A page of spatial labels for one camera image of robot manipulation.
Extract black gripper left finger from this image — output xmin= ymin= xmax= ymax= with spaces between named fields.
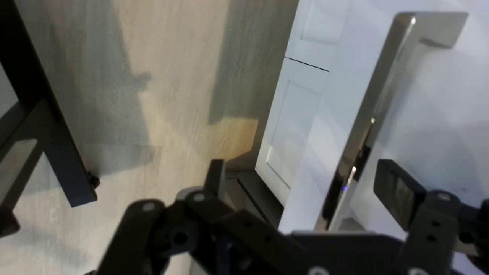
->
xmin=97 ymin=161 xmax=285 ymax=275

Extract white lower cabinet doors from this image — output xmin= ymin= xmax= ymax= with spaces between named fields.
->
xmin=256 ymin=0 xmax=355 ymax=205

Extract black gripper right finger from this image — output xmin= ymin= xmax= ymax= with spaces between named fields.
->
xmin=374 ymin=159 xmax=489 ymax=275

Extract silver drawer handle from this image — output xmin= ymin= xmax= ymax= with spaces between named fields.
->
xmin=322 ymin=12 xmax=470 ymax=231

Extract black metal stand frame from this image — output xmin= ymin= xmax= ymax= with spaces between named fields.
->
xmin=0 ymin=0 xmax=100 ymax=237

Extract white kitchen drawer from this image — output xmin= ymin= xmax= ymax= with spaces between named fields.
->
xmin=280 ymin=0 xmax=489 ymax=237

